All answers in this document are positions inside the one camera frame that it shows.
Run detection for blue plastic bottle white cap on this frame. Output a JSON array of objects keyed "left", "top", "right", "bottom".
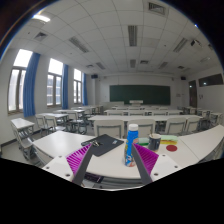
[{"left": 124, "top": 124, "right": 138, "bottom": 167}]

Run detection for dark door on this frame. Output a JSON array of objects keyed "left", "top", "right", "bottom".
[{"left": 189, "top": 80, "right": 197, "bottom": 108}]

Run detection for black notebook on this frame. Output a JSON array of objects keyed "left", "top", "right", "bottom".
[{"left": 81, "top": 134, "right": 124, "bottom": 157}]

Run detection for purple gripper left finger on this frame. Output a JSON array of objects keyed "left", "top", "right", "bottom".
[{"left": 66, "top": 144, "right": 92, "bottom": 186}]

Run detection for green chalkboard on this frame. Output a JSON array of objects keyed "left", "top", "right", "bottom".
[{"left": 110, "top": 85, "right": 171, "bottom": 105}]

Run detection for white chair front left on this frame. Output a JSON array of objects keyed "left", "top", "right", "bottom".
[{"left": 94, "top": 120, "right": 124, "bottom": 138}]

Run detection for keys on notebook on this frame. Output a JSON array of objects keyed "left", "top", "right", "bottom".
[{"left": 91, "top": 141, "right": 101, "bottom": 147}]

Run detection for white desk at left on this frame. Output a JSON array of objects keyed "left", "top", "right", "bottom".
[{"left": 11, "top": 118, "right": 34, "bottom": 140}]

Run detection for green yellow sponge stack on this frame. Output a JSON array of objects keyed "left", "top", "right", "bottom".
[{"left": 160, "top": 135, "right": 178, "bottom": 145}]

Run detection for blue curtain left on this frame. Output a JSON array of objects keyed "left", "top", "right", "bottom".
[{"left": 23, "top": 53, "right": 40, "bottom": 117}]

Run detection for dark mug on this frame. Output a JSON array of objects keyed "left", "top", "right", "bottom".
[{"left": 148, "top": 133, "right": 161, "bottom": 151}]

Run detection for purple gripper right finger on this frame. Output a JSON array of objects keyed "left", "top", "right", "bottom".
[{"left": 131, "top": 144, "right": 159, "bottom": 185}]

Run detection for red round coaster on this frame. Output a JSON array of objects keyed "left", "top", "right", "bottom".
[{"left": 166, "top": 145, "right": 177, "bottom": 152}]

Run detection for blue curtain far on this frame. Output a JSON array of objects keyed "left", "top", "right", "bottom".
[{"left": 83, "top": 73, "right": 88, "bottom": 106}]

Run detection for white lectern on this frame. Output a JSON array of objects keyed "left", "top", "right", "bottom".
[{"left": 129, "top": 100, "right": 143, "bottom": 107}]

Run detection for white chair front right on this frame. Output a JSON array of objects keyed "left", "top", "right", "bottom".
[{"left": 165, "top": 118, "right": 186, "bottom": 135}]

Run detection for white chair front middle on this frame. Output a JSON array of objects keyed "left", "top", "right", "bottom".
[{"left": 127, "top": 119, "right": 155, "bottom": 138}]

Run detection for blue curtain middle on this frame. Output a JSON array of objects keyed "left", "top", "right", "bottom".
[{"left": 62, "top": 64, "right": 69, "bottom": 109}]

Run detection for blue curtain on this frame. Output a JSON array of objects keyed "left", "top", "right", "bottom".
[
  {"left": 62, "top": 64, "right": 69, "bottom": 109},
  {"left": 23, "top": 53, "right": 40, "bottom": 117},
  {"left": 83, "top": 73, "right": 88, "bottom": 106}
]

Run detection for white chair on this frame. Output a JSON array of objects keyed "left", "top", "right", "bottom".
[
  {"left": 165, "top": 118, "right": 186, "bottom": 135},
  {"left": 127, "top": 119, "right": 155, "bottom": 138},
  {"left": 94, "top": 120, "right": 124, "bottom": 138}
]

